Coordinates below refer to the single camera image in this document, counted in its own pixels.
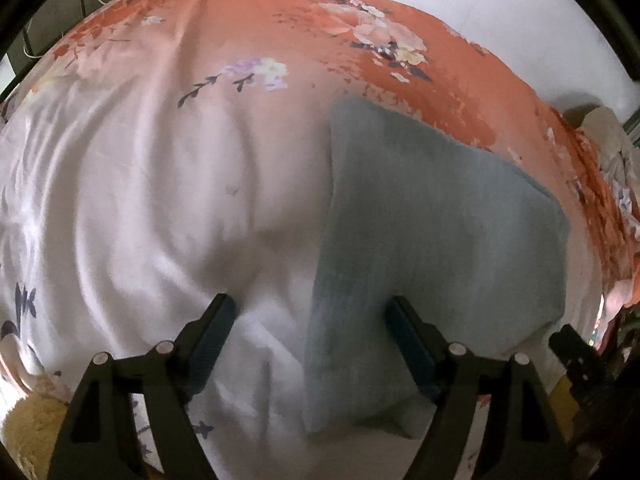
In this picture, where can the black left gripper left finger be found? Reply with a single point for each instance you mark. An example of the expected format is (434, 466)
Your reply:
(98, 438)

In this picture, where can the yellow plush toy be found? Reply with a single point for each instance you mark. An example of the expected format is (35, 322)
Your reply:
(29, 433)

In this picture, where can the beige crumpled quilt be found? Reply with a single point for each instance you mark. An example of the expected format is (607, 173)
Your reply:
(618, 162)

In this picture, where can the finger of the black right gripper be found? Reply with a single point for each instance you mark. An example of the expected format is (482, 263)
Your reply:
(584, 367)

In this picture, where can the grey-green pants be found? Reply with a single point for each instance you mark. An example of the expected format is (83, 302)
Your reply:
(475, 244)

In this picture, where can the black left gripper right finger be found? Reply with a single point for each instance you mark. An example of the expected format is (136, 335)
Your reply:
(521, 439)

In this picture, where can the orange floral bed sheet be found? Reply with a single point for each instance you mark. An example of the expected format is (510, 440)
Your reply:
(165, 151)

